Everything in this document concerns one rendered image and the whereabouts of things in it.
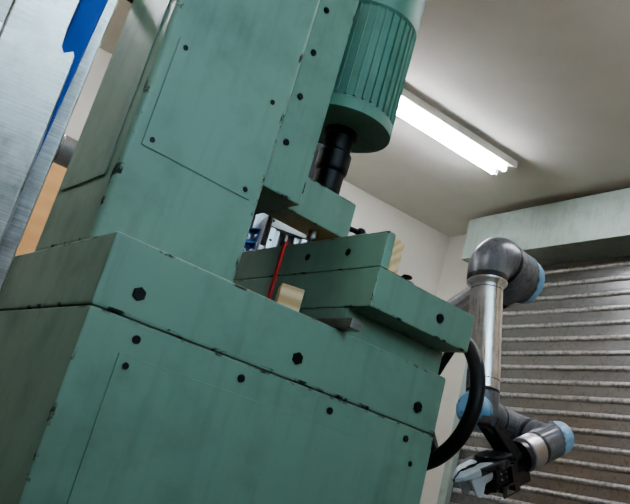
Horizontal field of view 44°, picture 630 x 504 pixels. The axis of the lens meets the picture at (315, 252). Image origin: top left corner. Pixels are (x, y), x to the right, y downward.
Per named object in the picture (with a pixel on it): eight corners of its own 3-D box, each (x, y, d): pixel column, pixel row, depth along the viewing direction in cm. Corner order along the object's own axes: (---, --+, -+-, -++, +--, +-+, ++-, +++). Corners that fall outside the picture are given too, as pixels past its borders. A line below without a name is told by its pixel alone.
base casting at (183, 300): (437, 435, 117) (449, 377, 120) (91, 303, 86) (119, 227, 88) (268, 411, 152) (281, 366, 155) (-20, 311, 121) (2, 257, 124)
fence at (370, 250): (387, 269, 110) (396, 234, 111) (379, 265, 109) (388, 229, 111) (183, 288, 157) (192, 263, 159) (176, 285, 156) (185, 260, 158)
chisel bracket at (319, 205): (345, 249, 134) (357, 204, 136) (282, 215, 126) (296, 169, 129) (319, 252, 139) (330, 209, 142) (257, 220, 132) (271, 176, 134)
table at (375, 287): (507, 372, 124) (514, 335, 125) (371, 305, 107) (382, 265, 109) (285, 360, 171) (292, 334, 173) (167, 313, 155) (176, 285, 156)
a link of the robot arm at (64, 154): (82, 139, 193) (74, 143, 200) (65, 131, 190) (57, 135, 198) (70, 167, 191) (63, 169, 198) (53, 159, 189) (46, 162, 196)
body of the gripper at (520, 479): (503, 500, 156) (539, 481, 163) (497, 458, 155) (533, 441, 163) (474, 494, 162) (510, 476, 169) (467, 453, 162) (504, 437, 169)
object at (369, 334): (437, 377, 121) (443, 352, 123) (339, 333, 110) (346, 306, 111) (287, 367, 153) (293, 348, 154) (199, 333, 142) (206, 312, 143)
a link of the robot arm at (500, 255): (498, 217, 183) (491, 423, 163) (521, 236, 190) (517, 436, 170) (456, 227, 190) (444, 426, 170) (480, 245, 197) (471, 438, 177)
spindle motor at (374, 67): (409, 145, 138) (445, 0, 147) (336, 96, 128) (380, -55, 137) (345, 162, 152) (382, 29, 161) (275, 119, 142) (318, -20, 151)
